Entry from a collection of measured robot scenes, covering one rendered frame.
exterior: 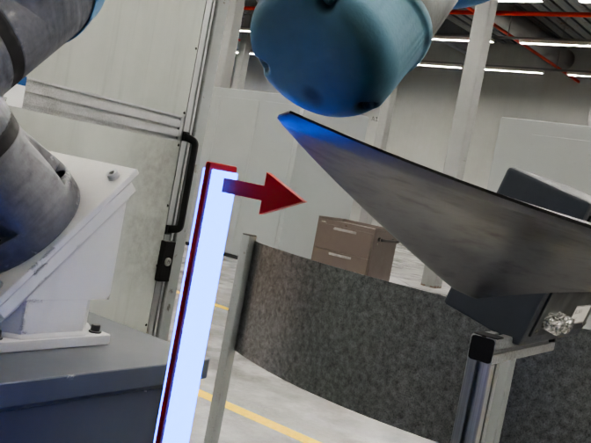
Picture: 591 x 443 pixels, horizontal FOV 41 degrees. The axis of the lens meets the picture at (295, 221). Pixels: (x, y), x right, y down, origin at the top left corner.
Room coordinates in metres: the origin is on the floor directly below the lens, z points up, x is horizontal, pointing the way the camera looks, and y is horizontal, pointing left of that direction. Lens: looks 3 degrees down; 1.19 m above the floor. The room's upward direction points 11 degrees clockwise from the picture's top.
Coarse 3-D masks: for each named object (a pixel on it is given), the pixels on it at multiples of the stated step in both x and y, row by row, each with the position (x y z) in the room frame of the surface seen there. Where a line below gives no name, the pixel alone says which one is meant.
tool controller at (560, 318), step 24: (504, 192) 0.95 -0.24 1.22; (528, 192) 0.94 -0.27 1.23; (552, 192) 0.92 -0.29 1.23; (576, 192) 1.00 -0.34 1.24; (576, 216) 0.90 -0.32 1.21; (480, 312) 0.95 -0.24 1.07; (504, 312) 0.94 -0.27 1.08; (528, 312) 0.92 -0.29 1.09; (552, 312) 0.96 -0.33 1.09; (576, 312) 1.05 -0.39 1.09; (528, 336) 0.93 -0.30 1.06; (552, 336) 1.02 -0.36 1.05
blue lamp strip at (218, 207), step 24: (216, 192) 0.45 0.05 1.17; (216, 216) 0.46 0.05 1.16; (216, 240) 0.46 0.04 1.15; (216, 264) 0.46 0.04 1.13; (192, 288) 0.45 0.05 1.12; (216, 288) 0.47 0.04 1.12; (192, 312) 0.45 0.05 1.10; (192, 336) 0.46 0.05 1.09; (192, 360) 0.46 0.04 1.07; (192, 384) 0.46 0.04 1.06; (192, 408) 0.47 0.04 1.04; (168, 432) 0.45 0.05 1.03
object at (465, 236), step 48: (336, 144) 0.32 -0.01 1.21; (384, 192) 0.38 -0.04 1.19; (432, 192) 0.33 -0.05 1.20; (480, 192) 0.29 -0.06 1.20; (432, 240) 0.43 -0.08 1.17; (480, 240) 0.40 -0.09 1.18; (528, 240) 0.37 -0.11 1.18; (576, 240) 0.32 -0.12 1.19; (480, 288) 0.48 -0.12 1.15; (528, 288) 0.45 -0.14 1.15; (576, 288) 0.43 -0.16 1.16
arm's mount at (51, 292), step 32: (64, 160) 0.80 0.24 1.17; (96, 192) 0.74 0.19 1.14; (128, 192) 0.75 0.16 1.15; (96, 224) 0.72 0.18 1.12; (64, 256) 0.70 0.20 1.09; (96, 256) 0.73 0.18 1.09; (0, 288) 0.66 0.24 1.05; (32, 288) 0.67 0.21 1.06; (64, 288) 0.71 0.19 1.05; (96, 288) 0.74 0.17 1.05; (0, 320) 0.66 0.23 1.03; (32, 320) 0.68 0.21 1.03; (64, 320) 0.71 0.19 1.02; (0, 352) 0.66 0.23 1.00
